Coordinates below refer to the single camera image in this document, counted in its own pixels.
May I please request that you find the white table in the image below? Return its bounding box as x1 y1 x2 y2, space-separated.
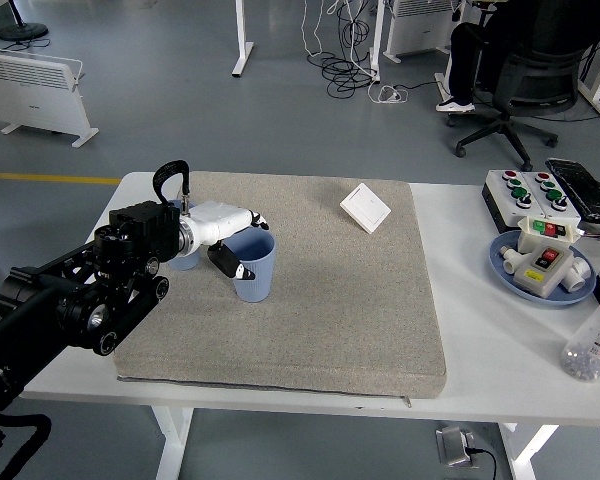
8 171 600 480

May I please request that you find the black office chair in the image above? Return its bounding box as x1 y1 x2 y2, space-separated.
446 42 600 173

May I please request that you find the white panel heater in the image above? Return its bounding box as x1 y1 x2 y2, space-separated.
0 47 100 148
383 0 456 64

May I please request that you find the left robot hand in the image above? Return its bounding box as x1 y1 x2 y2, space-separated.
188 200 272 283

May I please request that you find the white wall switch panel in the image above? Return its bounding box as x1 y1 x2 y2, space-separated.
339 182 393 235

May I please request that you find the white desk leg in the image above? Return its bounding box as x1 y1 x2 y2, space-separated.
231 0 255 79
367 0 387 84

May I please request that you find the grey-brown cushion mat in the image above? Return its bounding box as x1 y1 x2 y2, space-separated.
113 170 449 409

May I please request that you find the black floor cable bundle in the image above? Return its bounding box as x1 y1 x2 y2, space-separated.
307 0 451 99

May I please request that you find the blue plate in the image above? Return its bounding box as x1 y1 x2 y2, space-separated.
488 230 599 307

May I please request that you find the grey foot pedal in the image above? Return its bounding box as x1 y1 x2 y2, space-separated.
434 424 481 470

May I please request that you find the person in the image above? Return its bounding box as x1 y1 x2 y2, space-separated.
434 0 600 114

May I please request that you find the white green-red button switch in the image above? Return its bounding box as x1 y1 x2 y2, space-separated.
517 215 583 257

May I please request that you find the white pipe fitting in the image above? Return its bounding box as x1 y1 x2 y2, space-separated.
499 243 527 276
559 256 595 294

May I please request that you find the black fan stand base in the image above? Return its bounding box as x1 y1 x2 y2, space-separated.
0 0 50 42

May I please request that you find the white floor cable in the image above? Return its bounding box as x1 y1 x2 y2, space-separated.
299 0 341 59

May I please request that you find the beige red-button switch box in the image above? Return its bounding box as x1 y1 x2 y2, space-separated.
512 239 575 301

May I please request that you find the white push-button control box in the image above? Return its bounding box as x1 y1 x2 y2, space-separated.
481 169 549 234
527 171 583 227

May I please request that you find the black pedal cable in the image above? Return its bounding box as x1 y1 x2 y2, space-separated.
467 446 499 480

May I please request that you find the blue ribbed cup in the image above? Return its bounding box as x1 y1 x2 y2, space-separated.
218 228 278 304
167 199 201 272

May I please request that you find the clear red-capped bottle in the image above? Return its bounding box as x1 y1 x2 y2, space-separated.
559 290 600 384

